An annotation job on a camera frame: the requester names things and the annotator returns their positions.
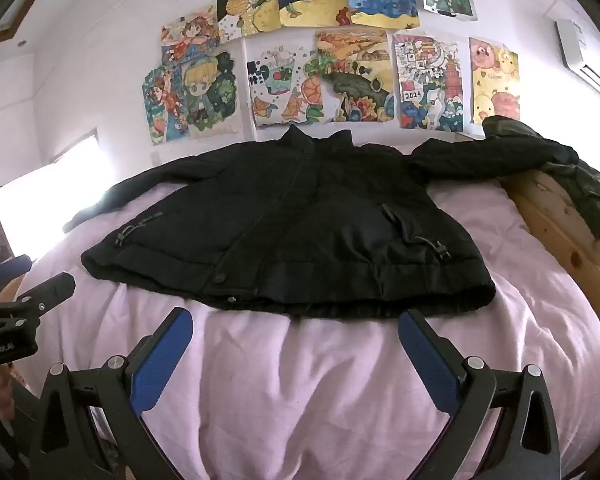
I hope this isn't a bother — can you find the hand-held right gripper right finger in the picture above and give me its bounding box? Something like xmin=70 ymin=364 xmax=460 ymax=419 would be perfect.
xmin=398 ymin=308 xmax=563 ymax=480

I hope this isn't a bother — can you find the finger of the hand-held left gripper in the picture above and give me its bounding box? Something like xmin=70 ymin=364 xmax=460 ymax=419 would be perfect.
xmin=16 ymin=272 xmax=77 ymax=332

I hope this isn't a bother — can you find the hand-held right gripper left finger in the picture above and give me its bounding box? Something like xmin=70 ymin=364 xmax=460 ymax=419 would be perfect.
xmin=28 ymin=306 xmax=195 ymax=480

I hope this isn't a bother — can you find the black padded jacket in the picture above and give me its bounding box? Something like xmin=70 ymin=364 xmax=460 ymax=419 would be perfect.
xmin=62 ymin=125 xmax=581 ymax=321

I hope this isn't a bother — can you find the bright window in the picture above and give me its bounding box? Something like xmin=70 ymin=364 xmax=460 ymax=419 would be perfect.
xmin=0 ymin=129 xmax=102 ymax=261

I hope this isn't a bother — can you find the pink blanket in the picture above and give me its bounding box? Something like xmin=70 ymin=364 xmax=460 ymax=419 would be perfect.
xmin=17 ymin=142 xmax=600 ymax=480

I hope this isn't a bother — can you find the swimming child drawing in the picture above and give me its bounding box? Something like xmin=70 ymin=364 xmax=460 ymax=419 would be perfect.
xmin=141 ymin=64 xmax=192 ymax=147

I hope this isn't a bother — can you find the dark green garment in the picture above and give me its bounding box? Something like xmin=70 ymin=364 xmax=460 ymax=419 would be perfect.
xmin=482 ymin=115 xmax=600 ymax=241

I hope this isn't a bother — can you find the blonde character drawing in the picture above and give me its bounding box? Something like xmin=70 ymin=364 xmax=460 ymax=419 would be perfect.
xmin=179 ymin=49 xmax=244 ymax=140

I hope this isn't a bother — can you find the red tower collage drawing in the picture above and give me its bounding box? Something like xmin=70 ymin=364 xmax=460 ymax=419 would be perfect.
xmin=391 ymin=29 xmax=467 ymax=134

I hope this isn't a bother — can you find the pink and yellow chicks drawing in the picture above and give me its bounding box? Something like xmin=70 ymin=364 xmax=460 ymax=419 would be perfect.
xmin=468 ymin=36 xmax=523 ymax=127

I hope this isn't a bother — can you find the landscape drawing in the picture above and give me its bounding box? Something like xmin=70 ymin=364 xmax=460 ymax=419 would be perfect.
xmin=314 ymin=29 xmax=397 ymax=124

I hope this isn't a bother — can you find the turtles drawing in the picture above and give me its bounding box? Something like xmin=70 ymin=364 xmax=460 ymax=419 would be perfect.
xmin=244 ymin=39 xmax=327 ymax=129

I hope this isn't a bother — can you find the orange-haired girl drawing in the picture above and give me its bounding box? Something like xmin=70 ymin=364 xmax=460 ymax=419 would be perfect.
xmin=161 ymin=4 xmax=219 ymax=62

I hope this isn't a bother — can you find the white air conditioner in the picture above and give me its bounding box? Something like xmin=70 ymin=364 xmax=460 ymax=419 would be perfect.
xmin=555 ymin=19 xmax=600 ymax=109

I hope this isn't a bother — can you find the yellow moon drawing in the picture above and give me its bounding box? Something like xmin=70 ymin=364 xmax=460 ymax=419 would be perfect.
xmin=216 ymin=0 xmax=282 ymax=44

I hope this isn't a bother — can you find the wooden bed frame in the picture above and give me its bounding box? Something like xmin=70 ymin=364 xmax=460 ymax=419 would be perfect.
xmin=500 ymin=167 xmax=600 ymax=306

